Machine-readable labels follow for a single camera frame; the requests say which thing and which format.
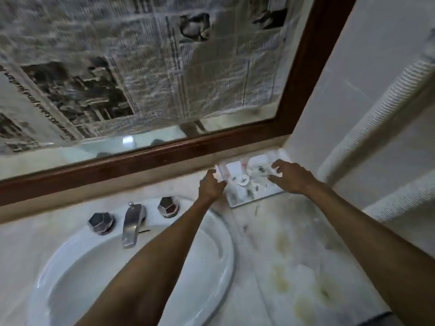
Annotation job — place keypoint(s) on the person's right thumb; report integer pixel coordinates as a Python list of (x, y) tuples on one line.
[(275, 178)]

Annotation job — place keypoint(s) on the white tray with small items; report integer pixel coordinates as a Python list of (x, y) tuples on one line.
[(249, 181)]

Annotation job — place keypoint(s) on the chrome faceted tap knob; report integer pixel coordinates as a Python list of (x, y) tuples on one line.
[(168, 207), (101, 223)]

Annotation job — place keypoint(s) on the person's left hand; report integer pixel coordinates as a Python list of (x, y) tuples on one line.
[(209, 188)]

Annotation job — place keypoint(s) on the person's left fingers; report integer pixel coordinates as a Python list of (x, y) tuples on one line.
[(212, 175)]

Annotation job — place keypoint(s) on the person's left forearm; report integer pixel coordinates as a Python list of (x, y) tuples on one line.
[(149, 268)]

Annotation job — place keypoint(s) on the person's right hand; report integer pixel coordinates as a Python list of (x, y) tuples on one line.
[(293, 178)]

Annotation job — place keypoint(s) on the white ceramic sink basin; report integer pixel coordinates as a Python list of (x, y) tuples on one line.
[(136, 264)]

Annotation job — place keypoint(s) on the white ribbed towel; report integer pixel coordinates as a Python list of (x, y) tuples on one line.
[(387, 139)]

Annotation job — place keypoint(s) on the chrome faucet spout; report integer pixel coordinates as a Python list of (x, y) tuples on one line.
[(133, 224)]

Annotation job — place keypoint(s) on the wooden framed mirror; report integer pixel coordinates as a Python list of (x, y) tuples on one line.
[(170, 98)]

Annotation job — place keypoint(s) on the person's right forearm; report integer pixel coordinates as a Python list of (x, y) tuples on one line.
[(370, 247)]

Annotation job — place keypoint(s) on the newspaper sheet covering mirror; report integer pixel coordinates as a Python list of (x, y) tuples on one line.
[(129, 64)]

